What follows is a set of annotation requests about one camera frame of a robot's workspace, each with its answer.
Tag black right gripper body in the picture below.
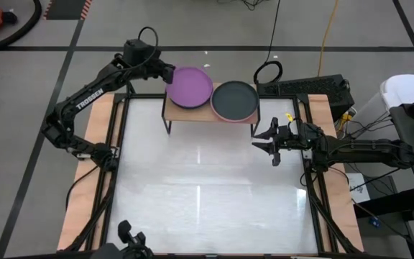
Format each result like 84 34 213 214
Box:
270 117 318 166

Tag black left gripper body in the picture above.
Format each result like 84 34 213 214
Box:
148 60 165 83

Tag purple plate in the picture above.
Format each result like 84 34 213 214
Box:
165 65 214 109

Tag black plate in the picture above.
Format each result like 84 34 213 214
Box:
211 81 260 122

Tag wooden shelf black metal legs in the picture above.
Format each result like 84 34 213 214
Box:
161 81 262 137

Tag white table cover sheet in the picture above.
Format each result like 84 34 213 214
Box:
105 96 319 255

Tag white labelled box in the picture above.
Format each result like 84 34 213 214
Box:
346 172 372 204

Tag black mat hazard striped edge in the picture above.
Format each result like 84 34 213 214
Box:
43 0 93 21

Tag dark grey side desk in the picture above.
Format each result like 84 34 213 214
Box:
389 104 414 217

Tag white round bin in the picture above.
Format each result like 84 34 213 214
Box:
379 74 414 112

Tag black articulated device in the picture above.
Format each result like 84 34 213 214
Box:
98 219 155 259

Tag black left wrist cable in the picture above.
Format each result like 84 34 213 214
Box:
137 26 160 68

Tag black aluminium rig frame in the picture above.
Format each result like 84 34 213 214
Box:
63 81 364 255

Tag black coiled floor cable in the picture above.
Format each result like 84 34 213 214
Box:
252 0 284 86

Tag yellow floor cable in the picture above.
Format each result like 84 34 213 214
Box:
317 0 339 77

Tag black cable tangle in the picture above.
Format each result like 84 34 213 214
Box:
216 0 278 11

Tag blue cable plug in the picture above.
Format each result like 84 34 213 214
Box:
368 215 383 230

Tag black cart frame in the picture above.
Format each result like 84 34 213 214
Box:
352 176 414 259

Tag thick black hose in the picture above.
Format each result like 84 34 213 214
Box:
0 0 43 54

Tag long black floor cable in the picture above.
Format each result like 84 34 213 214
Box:
352 199 414 255

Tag black left arm base cable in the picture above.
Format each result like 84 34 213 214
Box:
65 165 102 212

